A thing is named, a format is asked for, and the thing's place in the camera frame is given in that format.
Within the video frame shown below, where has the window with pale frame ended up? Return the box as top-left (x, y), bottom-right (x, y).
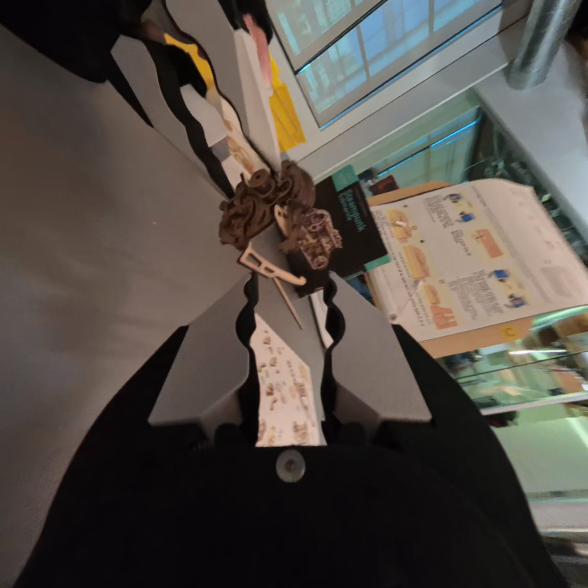
top-left (264, 0), bottom-right (529, 131)

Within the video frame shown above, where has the light wooden model part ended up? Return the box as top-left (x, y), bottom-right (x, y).
top-left (238, 243), bottom-right (307, 288)

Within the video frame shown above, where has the silver round pillar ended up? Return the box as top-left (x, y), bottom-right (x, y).
top-left (504, 0), bottom-right (580, 91)

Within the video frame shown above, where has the dark brown wooden model assembly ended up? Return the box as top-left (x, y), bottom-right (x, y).
top-left (218, 160), bottom-right (319, 252)

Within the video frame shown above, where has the rounded light wooden board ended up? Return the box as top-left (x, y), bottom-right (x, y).
top-left (367, 180), bottom-right (588, 360)

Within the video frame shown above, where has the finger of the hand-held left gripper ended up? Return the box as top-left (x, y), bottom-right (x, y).
top-left (110, 31), bottom-right (237, 199)
top-left (168, 0), bottom-right (283, 172)

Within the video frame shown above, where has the person's left hand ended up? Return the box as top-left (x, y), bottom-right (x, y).
top-left (243, 13), bottom-right (273, 99)

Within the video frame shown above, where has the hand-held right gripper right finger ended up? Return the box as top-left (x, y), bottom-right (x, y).
top-left (321, 271), bottom-right (433, 444)

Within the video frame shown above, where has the illustrated instruction booklet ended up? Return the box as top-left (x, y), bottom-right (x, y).
top-left (250, 312), bottom-right (323, 447)

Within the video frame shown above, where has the white plastic device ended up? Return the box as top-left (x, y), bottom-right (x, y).
top-left (310, 293), bottom-right (334, 348)

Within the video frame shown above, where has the black model kit box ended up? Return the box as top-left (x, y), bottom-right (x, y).
top-left (284, 164), bottom-right (392, 298)

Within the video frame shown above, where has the laser-cut wooden sheet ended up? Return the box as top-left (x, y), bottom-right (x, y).
top-left (224, 110), bottom-right (265, 177)

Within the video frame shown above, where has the thin pointed wooden stick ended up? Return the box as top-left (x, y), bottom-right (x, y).
top-left (272, 275), bottom-right (305, 330)

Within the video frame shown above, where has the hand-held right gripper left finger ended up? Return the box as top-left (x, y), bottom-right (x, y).
top-left (147, 273), bottom-right (260, 445)

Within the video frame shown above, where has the yellow plastic bin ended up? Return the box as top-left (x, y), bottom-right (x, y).
top-left (164, 32), bottom-right (307, 153)

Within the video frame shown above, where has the printed instruction sheet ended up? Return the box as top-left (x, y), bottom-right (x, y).
top-left (371, 181), bottom-right (588, 332)

